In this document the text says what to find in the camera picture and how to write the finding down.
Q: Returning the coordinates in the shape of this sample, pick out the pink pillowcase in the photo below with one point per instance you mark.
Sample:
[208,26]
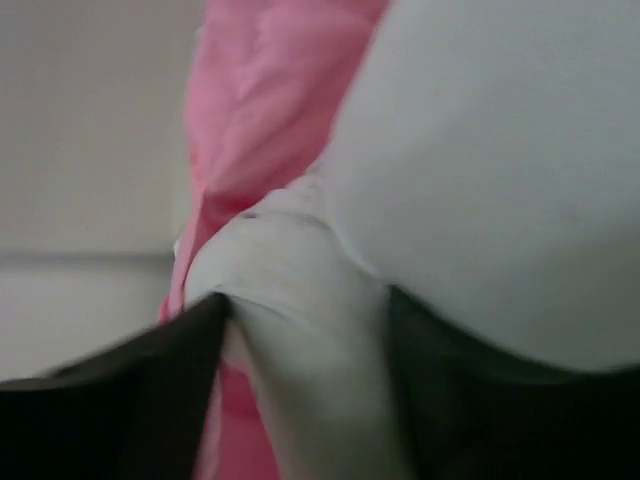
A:
[301,392]

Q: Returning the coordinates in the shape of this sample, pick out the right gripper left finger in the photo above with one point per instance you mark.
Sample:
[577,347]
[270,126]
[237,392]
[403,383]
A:
[133,411]

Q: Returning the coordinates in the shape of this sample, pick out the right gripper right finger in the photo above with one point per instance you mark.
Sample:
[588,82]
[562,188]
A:
[467,410]

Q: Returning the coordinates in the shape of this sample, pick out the white pillow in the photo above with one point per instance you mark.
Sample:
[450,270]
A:
[485,160]

